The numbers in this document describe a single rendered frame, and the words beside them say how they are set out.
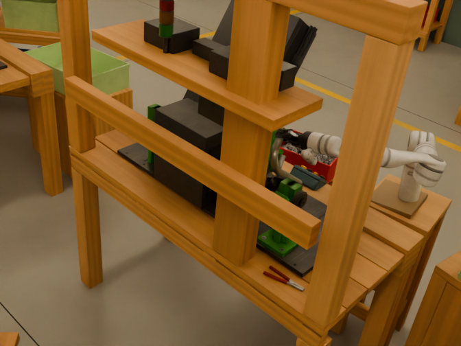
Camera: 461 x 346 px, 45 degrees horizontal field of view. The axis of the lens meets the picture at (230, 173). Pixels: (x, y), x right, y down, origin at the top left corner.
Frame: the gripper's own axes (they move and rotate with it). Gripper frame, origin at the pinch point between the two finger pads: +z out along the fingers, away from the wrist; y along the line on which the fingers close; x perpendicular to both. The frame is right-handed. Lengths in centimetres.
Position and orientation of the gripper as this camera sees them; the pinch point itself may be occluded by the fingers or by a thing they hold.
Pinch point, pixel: (282, 136)
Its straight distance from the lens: 210.6
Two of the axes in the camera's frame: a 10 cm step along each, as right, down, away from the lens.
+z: -7.3, -1.9, 6.5
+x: -3.9, 9.0, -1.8
